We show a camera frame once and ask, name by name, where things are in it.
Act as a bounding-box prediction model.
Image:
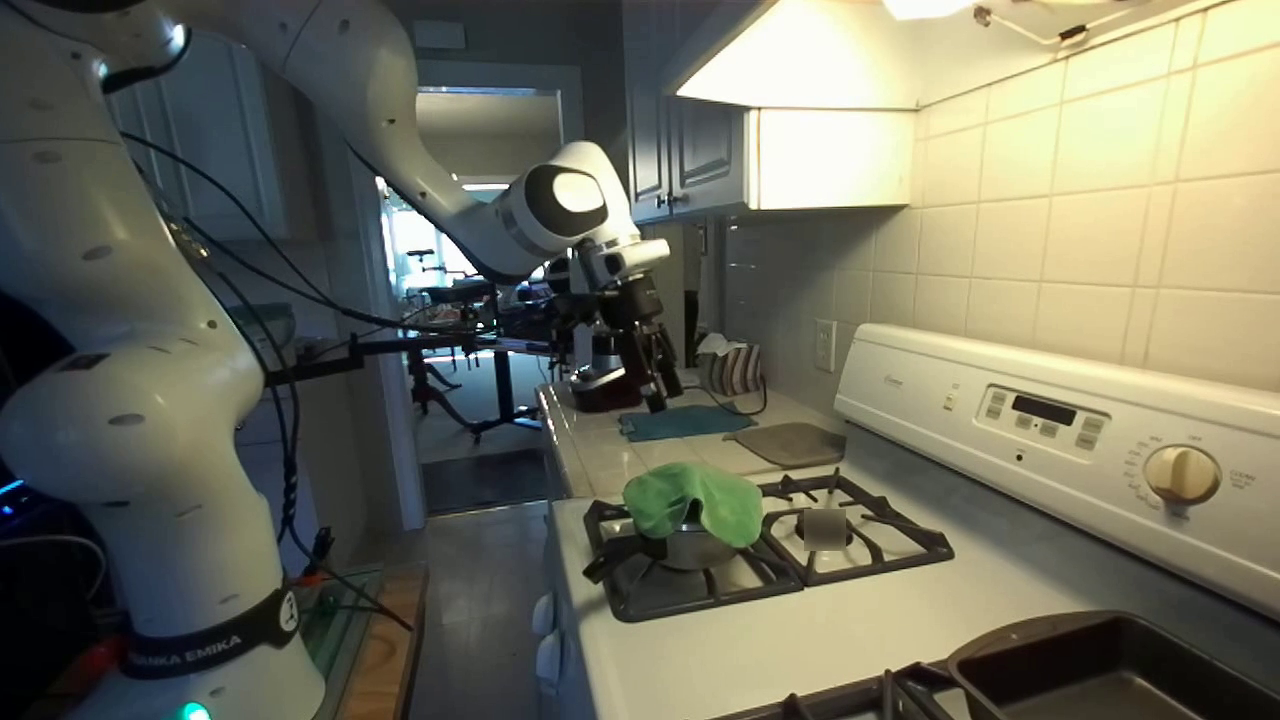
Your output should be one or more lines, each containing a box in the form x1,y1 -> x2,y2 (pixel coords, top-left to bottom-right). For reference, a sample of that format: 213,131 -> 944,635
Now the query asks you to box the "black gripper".
548,260 -> 685,411

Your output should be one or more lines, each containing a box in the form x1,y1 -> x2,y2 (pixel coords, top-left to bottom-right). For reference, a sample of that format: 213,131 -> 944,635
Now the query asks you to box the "green cloth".
622,459 -> 763,546

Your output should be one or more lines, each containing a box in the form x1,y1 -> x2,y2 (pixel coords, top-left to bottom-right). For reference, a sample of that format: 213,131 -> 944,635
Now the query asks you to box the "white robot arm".
0,0 -> 669,720

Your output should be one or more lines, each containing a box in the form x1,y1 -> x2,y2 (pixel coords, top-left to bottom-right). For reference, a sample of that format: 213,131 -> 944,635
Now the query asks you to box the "blue cloth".
616,403 -> 754,440

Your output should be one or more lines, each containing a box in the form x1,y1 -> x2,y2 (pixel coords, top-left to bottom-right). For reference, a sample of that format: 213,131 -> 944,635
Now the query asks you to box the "grey square cloth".
737,424 -> 845,466

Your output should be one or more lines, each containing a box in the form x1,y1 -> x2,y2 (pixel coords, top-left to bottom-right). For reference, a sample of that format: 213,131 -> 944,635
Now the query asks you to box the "small metal pot with lid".
583,522 -> 737,582

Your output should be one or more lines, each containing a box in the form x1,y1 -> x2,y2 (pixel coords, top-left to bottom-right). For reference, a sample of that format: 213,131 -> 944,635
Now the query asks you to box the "dark red bowl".
569,368 -> 639,411

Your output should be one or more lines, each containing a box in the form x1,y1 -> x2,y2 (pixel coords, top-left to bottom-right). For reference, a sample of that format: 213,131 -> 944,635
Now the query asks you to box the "white upper cabinet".
629,98 -> 915,223

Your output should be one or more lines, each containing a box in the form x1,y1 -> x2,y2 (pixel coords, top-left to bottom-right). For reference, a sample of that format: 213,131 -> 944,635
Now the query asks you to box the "black stove grate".
721,665 -> 979,720
583,470 -> 950,622

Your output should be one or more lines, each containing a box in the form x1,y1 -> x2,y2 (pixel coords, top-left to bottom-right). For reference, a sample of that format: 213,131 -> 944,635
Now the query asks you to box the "range hood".
669,0 -> 1221,108

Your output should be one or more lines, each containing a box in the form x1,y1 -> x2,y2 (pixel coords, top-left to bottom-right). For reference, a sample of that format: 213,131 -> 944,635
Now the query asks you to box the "black front stove grate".
721,665 -> 979,720

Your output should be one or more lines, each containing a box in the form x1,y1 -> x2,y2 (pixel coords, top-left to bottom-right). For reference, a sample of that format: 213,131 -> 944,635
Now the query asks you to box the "dark baking pan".
949,612 -> 1280,720

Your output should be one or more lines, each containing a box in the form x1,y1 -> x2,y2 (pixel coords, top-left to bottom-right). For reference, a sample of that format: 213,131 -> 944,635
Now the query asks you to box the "cream stove knob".
1144,444 -> 1221,504

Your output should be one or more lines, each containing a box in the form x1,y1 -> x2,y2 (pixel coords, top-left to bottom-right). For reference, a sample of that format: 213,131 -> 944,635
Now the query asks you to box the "white stove control panel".
835,324 -> 1280,615

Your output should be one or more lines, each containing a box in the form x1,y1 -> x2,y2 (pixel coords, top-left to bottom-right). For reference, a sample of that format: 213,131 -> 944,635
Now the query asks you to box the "black camera tripod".
266,263 -> 564,444

